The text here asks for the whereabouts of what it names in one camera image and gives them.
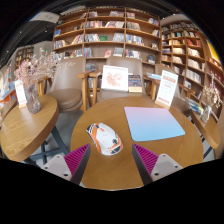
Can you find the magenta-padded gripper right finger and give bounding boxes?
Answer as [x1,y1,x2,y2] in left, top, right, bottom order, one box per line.
[131,143,184,186]

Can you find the pink-blue gradient mouse pad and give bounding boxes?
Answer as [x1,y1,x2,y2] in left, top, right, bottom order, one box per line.
[123,106,186,143]

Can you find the white red sign stand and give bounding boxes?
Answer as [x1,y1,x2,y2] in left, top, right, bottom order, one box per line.
[154,69,180,110]

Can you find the distant wooden bookshelf unit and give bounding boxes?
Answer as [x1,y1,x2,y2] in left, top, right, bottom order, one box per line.
[13,44,36,69]

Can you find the round wooden side table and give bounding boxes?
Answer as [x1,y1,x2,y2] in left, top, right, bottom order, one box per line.
[189,109,223,151]
[0,94,60,163]

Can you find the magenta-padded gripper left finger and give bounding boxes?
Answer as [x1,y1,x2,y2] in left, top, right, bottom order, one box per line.
[40,143,92,186]

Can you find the light blue book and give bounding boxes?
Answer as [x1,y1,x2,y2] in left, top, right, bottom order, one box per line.
[146,72,163,81]

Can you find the small white card sign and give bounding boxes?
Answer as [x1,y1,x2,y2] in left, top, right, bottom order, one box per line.
[13,79,28,109]

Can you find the white framed floral picture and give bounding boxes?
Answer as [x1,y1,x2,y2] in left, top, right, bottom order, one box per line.
[100,64,130,93]

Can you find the curved wooden bookshelf unit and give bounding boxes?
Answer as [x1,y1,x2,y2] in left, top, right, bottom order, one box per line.
[159,19,224,113]

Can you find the wide wooden bookshelf unit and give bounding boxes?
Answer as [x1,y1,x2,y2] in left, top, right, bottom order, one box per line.
[51,6,163,69]

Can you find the glass vase with dried flowers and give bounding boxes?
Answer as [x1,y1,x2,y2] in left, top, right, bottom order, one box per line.
[13,48,59,115]
[199,73,224,124]

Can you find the stack of colourful magazines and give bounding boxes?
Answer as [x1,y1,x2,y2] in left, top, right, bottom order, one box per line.
[184,97,205,115]

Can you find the beige wooden-armed armchair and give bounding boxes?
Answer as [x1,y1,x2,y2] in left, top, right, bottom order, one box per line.
[88,55,159,104]
[36,56,92,113]
[153,63,201,116]

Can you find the white and orange computer mouse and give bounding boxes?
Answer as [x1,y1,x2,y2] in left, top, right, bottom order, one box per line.
[85,122,124,157]

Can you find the dark cover book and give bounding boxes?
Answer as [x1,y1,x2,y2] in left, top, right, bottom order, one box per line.
[128,74,144,94]

